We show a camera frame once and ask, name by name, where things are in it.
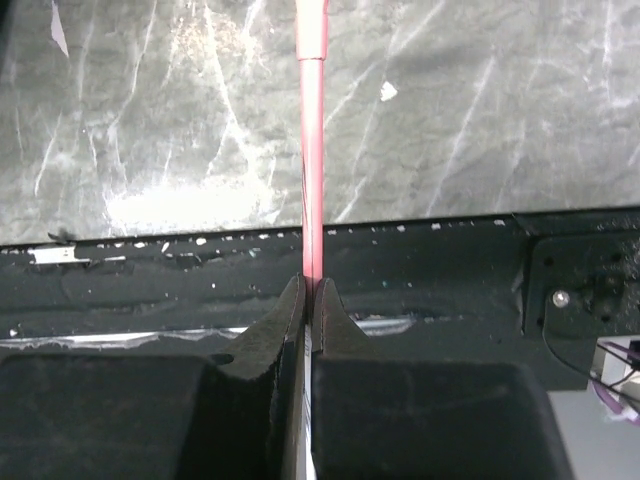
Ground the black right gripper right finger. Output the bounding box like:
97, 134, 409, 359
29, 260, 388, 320
311, 279, 574, 479

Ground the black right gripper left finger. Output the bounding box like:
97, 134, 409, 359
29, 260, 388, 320
1, 276, 306, 479

